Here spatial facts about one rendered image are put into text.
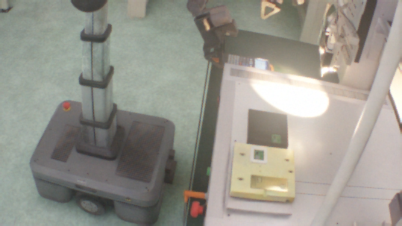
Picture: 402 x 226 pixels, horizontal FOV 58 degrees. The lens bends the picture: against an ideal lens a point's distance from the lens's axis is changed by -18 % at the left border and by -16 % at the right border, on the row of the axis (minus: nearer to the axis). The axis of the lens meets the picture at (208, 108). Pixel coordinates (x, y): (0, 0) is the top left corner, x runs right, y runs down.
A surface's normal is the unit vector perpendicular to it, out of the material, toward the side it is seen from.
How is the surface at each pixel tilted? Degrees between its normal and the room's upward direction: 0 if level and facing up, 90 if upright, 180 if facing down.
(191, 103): 0
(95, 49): 90
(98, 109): 90
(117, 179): 0
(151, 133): 0
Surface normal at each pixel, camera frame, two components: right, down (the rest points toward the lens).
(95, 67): -0.12, 0.63
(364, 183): 0.12, -0.75
